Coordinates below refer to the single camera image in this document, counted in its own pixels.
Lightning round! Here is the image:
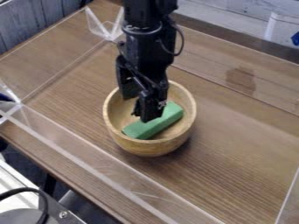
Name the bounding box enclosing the clear acrylic corner bracket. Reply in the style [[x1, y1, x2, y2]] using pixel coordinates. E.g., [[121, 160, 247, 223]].
[[84, 7, 124, 42]]

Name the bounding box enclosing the white container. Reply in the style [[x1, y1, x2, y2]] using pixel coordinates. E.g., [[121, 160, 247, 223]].
[[264, 12, 299, 49]]

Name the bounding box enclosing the black cable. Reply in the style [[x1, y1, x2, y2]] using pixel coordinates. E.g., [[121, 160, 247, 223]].
[[0, 187, 51, 224]]

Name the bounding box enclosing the grey metal bracket with screw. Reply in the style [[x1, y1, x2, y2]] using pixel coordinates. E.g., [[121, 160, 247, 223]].
[[37, 192, 87, 224]]

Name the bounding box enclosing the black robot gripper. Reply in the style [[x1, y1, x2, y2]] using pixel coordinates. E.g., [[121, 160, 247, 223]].
[[116, 27, 176, 123]]

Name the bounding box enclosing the blue object at edge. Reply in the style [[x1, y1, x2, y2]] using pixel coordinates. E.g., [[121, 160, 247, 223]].
[[291, 32, 299, 46]]

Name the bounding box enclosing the clear acrylic front wall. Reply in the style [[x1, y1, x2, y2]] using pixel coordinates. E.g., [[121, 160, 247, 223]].
[[0, 81, 224, 224]]

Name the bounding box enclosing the green rectangular block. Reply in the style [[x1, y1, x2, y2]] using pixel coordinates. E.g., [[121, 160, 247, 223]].
[[121, 101, 184, 140]]

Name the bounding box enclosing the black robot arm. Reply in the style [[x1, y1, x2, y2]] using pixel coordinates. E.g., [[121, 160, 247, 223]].
[[116, 0, 180, 123]]

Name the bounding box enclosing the brown wooden bowl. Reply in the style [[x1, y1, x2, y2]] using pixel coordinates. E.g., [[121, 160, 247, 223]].
[[103, 80, 198, 157]]

